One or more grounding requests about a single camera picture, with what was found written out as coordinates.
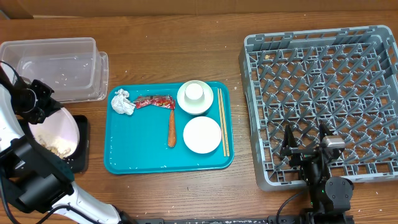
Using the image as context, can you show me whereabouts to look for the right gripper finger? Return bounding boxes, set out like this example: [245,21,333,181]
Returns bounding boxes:
[319,123,333,146]
[282,124,298,149]

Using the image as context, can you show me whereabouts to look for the large white plate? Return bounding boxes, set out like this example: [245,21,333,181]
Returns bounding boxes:
[29,108,80,146]

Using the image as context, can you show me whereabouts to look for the rice and food scraps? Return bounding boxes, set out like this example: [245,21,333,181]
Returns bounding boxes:
[34,133,77,159]

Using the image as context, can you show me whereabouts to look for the white napkin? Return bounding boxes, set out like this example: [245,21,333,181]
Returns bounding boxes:
[111,88,136,116]

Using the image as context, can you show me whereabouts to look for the orange carrot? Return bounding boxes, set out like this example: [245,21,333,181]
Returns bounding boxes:
[168,110,177,147]

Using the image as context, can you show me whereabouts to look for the red snack wrapper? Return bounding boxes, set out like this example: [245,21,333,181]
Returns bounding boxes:
[133,95,175,110]

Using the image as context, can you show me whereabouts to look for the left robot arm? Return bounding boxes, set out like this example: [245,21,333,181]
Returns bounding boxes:
[1,68,136,223]

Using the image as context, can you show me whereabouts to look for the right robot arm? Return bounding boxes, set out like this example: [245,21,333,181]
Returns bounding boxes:
[275,123,354,223]

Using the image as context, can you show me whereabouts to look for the grey dishwasher rack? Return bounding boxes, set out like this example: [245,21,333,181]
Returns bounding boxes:
[239,25,397,191]

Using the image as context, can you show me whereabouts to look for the clear plastic bin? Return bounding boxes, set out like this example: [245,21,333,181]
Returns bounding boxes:
[1,37,109,103]

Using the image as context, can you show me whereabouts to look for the black plastic tray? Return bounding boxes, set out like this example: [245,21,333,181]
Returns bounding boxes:
[64,115,90,174]

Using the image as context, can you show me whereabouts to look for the left wooden chopstick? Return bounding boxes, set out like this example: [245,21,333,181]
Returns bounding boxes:
[217,88,226,157]

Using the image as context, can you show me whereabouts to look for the wooden chopstick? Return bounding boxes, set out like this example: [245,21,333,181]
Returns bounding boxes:
[218,89,230,157]
[217,88,226,157]

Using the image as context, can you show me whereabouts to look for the right wooden chopstick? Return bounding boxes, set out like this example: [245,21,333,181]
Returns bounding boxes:
[218,89,230,157]

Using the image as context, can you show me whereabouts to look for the small white plate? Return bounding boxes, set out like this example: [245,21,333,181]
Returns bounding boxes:
[183,116,221,154]

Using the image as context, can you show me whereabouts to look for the white bowl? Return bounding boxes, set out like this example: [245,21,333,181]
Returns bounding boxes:
[177,80,214,115]

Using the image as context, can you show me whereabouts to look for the white cup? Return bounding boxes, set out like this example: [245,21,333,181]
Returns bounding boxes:
[185,83,204,101]

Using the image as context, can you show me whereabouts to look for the teal serving tray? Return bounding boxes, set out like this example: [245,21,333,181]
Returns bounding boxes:
[104,82,234,174]

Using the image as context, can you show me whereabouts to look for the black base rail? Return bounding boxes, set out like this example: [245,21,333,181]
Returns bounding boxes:
[133,215,305,224]

